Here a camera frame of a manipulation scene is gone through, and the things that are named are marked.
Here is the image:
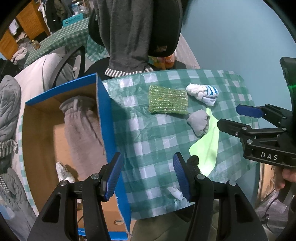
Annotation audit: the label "light green cloth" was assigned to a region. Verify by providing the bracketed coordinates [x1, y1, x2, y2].
[189, 108, 219, 176]

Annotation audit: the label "grey sock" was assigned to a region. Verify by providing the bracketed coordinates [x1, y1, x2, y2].
[187, 109, 210, 137]

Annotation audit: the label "white blue-striped sock bundle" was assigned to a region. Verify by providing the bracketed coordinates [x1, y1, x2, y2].
[186, 83, 219, 107]

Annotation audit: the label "green sparkly knitted cloth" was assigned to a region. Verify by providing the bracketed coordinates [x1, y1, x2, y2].
[148, 85, 188, 114]

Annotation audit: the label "black sock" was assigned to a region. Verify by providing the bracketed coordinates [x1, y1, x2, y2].
[187, 155, 199, 169]

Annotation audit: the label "person's right hand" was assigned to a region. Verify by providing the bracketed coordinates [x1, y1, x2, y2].
[274, 167, 296, 191]

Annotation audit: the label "small white crumpled tissue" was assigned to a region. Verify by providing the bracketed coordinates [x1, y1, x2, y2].
[167, 187, 184, 201]

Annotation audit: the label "grey sweatpants in box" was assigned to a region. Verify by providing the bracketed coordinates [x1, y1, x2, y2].
[60, 96, 107, 180]

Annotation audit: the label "green checkered tablecloth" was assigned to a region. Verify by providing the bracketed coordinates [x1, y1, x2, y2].
[103, 69, 258, 219]

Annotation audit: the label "white patterned sock in box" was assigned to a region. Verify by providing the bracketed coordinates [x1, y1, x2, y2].
[55, 162, 75, 183]

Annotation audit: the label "blue cardboard box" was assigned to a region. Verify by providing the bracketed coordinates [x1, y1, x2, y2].
[22, 74, 131, 240]

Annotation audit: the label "grey jacket pile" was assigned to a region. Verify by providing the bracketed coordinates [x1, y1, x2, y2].
[1, 75, 21, 158]

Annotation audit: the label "black office chair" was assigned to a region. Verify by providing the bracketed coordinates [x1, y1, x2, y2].
[50, 1, 183, 87]

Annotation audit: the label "far green checkered table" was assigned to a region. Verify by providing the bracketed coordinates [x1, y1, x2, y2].
[25, 18, 109, 67]

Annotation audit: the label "teal box on far table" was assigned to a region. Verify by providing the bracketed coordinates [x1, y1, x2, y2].
[62, 13, 86, 27]

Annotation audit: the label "wooden cabinet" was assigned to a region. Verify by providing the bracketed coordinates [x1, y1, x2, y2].
[1, 1, 50, 60]

